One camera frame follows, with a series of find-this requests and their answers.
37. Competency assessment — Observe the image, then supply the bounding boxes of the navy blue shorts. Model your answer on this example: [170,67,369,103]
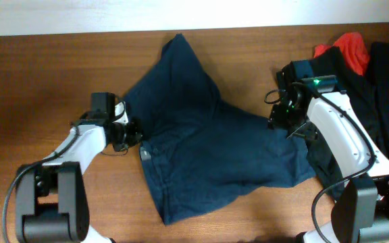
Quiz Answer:
[124,34,315,225]

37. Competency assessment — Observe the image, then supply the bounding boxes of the red garment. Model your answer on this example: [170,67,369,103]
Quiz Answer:
[313,32,370,76]

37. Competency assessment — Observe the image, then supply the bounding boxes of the black t-shirt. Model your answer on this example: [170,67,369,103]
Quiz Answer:
[288,47,389,200]

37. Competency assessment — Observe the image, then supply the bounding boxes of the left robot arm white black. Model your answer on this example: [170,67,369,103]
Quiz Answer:
[14,118,142,242]

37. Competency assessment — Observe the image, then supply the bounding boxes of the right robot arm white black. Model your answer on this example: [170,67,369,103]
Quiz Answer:
[269,73,389,242]

